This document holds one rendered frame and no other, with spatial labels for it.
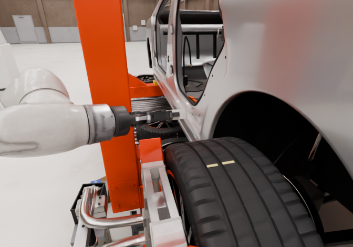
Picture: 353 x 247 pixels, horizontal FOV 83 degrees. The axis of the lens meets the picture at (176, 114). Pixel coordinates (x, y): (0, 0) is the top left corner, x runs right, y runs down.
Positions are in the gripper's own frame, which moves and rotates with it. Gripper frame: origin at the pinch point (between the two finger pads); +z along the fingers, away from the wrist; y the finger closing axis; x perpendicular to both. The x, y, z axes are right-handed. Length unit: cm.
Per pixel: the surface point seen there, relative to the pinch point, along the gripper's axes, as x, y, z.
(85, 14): 38.9, -25.3, -16.0
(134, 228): -73, -81, 16
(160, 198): -20.3, 4.5, -11.4
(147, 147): -9.8, -12.0, -4.6
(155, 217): -20.7, 10.8, -16.9
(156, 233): -22.2, 13.4, -18.4
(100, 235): -60, -66, -9
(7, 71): 148, -566, -56
